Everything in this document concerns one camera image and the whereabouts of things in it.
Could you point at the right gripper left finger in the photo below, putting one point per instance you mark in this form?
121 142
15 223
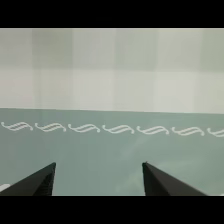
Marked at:
40 182

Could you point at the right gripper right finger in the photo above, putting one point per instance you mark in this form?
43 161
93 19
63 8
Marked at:
160 184

